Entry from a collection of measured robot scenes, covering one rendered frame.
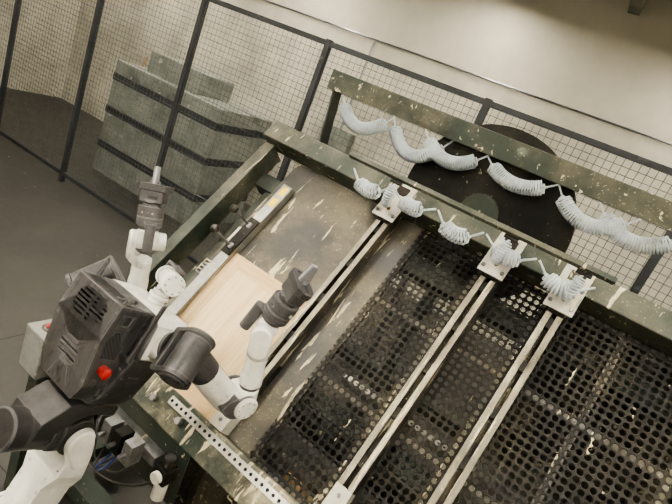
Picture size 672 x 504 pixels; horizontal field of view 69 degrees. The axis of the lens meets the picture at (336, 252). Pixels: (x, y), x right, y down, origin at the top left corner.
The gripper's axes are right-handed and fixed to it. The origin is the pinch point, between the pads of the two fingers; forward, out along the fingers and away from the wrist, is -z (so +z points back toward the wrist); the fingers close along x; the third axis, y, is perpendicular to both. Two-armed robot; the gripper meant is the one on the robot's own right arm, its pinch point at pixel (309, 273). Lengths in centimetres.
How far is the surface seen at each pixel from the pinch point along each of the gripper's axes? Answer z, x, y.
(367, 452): 39, -24, 46
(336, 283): 16, 32, 35
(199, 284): 56, 58, 1
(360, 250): 4, 44, 43
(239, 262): 41, 63, 12
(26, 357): 103, 44, -45
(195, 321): 64, 46, 3
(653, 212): -77, 12, 114
